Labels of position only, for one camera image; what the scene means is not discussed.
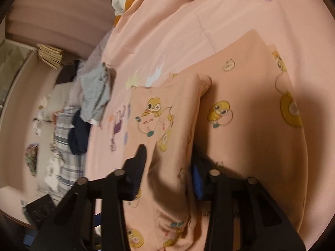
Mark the stack of books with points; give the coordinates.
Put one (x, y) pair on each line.
(50, 55)

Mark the grey folded garment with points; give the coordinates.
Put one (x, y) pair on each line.
(96, 87)

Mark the pink cartoon print pajama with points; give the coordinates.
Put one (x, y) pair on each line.
(236, 108)

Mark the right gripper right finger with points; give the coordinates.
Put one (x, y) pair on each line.
(241, 209)

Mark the dark navy garment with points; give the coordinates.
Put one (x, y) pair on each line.
(78, 137)

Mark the grey lilac blanket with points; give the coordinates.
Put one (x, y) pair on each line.
(76, 94)

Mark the plaid blue white cloth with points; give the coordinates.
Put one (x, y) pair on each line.
(63, 168)

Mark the white pillow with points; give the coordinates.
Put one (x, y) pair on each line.
(57, 99)

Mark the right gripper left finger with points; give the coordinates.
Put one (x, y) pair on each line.
(70, 226)

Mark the pink printed bed sheet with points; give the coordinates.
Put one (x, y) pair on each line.
(155, 39)

